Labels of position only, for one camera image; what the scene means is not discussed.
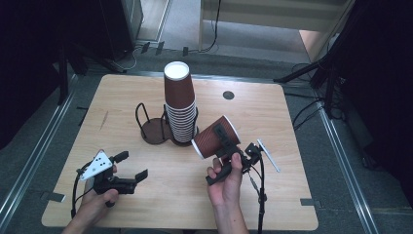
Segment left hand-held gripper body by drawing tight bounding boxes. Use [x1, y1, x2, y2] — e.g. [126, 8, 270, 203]
[76, 148, 139, 196]

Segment white furniture panel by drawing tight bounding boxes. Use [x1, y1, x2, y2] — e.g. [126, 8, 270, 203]
[198, 0, 356, 52]

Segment grey cabinet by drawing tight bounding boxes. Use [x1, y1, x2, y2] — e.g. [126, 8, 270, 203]
[120, 0, 144, 45]

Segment white floor cable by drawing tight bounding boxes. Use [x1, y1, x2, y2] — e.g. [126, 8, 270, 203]
[119, 45, 144, 72]

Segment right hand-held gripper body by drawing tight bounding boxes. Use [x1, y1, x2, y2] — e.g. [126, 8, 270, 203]
[206, 138, 282, 186]

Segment black floor cables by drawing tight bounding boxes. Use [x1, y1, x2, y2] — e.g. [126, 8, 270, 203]
[291, 97, 326, 132]

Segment black wire cup holder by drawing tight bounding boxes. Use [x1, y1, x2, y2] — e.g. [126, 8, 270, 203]
[134, 101, 200, 148]

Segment grey tape piece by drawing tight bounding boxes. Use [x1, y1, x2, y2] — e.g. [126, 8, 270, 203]
[299, 197, 323, 210]
[40, 191, 66, 204]

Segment person's right hand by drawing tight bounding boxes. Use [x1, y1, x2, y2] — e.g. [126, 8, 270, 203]
[206, 152, 248, 207]

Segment brown ribbed paper cup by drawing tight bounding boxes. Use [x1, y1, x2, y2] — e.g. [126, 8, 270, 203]
[191, 114, 243, 161]

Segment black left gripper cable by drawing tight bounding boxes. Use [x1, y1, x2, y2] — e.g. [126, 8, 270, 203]
[70, 161, 96, 219]

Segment person's left hand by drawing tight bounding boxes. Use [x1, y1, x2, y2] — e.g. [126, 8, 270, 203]
[79, 163, 121, 222]

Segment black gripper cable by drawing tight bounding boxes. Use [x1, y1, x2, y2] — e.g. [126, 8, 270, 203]
[70, 161, 96, 219]
[247, 152, 269, 234]

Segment black metal stand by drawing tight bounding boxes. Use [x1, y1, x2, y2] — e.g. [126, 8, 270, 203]
[57, 40, 129, 105]

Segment black hanging cable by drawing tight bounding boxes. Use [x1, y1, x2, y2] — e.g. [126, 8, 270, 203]
[187, 0, 222, 54]

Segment black tripod stand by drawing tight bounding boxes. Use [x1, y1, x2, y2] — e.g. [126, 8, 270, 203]
[273, 48, 346, 119]

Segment black curtain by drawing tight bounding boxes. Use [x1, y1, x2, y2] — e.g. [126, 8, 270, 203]
[330, 0, 413, 209]
[0, 0, 134, 150]

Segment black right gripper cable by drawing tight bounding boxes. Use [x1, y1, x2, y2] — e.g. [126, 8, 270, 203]
[247, 152, 269, 234]

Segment stack of brown paper cups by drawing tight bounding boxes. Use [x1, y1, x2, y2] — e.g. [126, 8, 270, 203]
[163, 60, 199, 144]

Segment metal floor rail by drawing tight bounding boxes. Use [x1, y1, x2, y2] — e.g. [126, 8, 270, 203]
[0, 73, 79, 225]
[317, 106, 380, 234]

